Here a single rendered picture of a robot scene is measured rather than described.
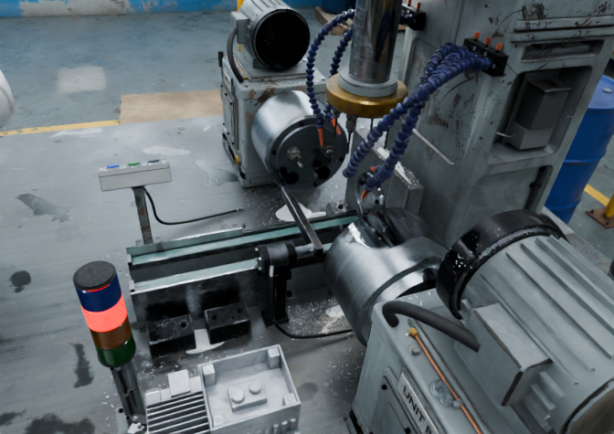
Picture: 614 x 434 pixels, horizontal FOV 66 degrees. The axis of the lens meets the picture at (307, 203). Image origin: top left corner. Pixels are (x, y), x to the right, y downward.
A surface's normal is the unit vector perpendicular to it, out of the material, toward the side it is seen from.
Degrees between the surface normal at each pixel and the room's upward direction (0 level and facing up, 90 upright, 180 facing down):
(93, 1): 90
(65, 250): 0
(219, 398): 0
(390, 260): 28
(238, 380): 0
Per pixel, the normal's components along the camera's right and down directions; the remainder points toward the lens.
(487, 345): -0.94, 0.16
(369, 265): -0.60, -0.47
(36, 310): 0.06, -0.80
